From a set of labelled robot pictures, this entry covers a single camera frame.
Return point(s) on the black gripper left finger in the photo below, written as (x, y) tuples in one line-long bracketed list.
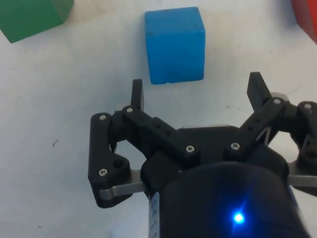
[(158, 131)]

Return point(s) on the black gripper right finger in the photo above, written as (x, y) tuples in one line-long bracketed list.
[(260, 121)]

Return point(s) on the blue cube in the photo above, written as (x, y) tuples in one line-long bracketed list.
[(174, 47)]

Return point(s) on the red cube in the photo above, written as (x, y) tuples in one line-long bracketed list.
[(308, 17)]

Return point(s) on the green cube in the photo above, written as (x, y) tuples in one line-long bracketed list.
[(29, 17)]

